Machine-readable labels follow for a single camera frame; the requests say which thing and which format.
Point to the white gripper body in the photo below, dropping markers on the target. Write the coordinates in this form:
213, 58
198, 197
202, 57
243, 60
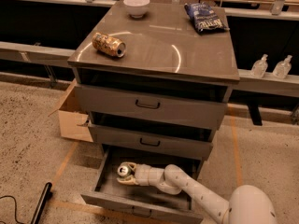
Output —
143, 174

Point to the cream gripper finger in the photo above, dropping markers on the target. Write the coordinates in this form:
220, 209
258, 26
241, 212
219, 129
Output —
131, 165
130, 181

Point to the green soda can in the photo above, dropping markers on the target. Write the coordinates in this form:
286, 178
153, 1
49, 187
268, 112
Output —
124, 171

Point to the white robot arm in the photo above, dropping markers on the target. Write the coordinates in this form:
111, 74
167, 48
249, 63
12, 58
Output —
247, 205

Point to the grey bottom drawer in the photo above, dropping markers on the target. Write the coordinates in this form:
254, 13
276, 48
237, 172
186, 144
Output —
140, 201

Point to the grey drawer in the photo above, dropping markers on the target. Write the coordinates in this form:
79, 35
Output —
150, 142
137, 105
140, 201

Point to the grey middle drawer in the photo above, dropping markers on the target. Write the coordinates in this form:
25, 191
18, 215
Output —
150, 142

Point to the grey drawer cabinet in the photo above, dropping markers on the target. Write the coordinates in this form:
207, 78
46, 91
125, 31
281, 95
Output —
164, 56

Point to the grey top drawer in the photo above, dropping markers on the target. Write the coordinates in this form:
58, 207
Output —
137, 105

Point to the gold crushed soda can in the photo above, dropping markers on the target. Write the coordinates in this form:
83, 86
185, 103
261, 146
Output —
109, 45

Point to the cardboard box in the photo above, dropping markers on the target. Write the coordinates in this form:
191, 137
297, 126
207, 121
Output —
73, 122

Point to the black pole on floor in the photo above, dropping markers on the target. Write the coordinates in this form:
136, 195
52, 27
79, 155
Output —
44, 197

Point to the clear pump bottle left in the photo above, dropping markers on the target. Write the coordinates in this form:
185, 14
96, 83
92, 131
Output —
259, 68

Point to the white bowl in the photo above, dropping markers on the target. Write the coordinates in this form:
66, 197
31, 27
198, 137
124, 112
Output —
136, 8

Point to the blue chip bag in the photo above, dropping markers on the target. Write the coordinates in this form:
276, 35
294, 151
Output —
204, 18

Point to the metal rail shelf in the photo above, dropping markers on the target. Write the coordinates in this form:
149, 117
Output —
289, 86

